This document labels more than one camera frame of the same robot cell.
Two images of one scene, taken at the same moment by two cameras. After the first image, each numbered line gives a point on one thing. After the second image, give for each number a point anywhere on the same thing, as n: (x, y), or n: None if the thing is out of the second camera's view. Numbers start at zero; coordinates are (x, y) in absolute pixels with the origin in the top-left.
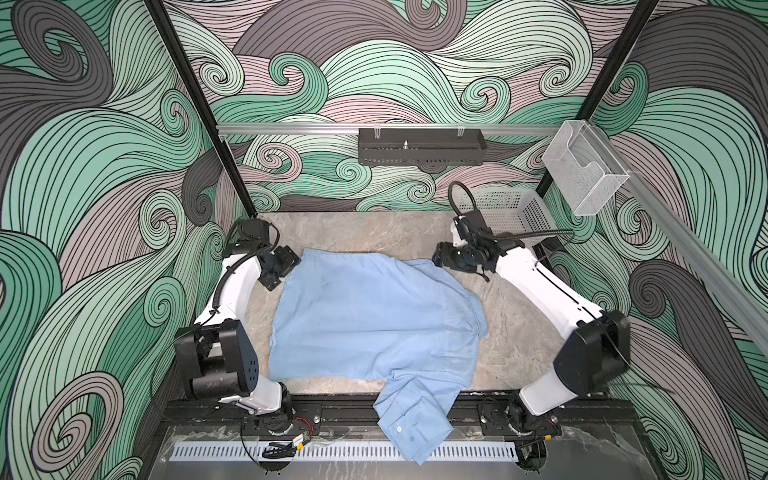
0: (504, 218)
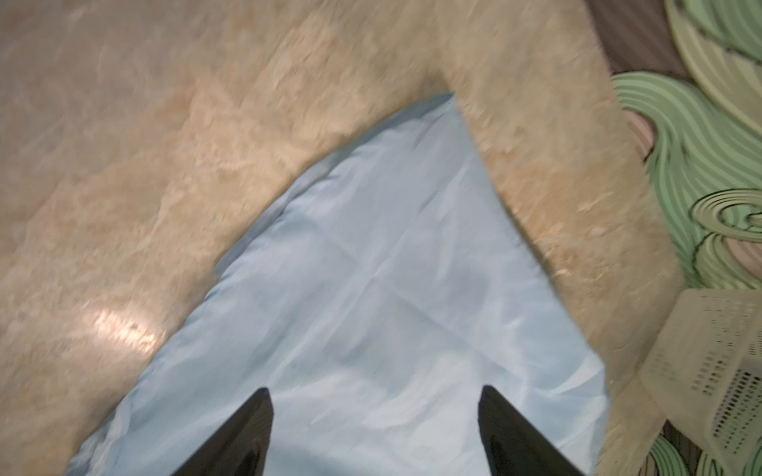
0: (703, 371)
